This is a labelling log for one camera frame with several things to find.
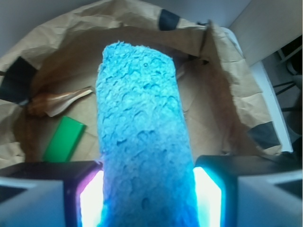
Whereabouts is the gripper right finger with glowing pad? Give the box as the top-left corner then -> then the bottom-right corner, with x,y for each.
194,155 -> 303,227

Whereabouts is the white plastic cooler lid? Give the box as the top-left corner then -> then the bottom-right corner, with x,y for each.
221,27 -> 293,154

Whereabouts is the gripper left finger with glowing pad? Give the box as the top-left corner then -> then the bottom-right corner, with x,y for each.
0,161 -> 102,227

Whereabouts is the blue sponge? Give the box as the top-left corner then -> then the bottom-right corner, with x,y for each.
96,42 -> 199,227

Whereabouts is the green rectangular block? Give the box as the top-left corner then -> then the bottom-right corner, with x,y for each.
43,116 -> 86,163

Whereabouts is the brown paper bag tray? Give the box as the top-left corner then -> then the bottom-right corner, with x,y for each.
0,0 -> 282,168

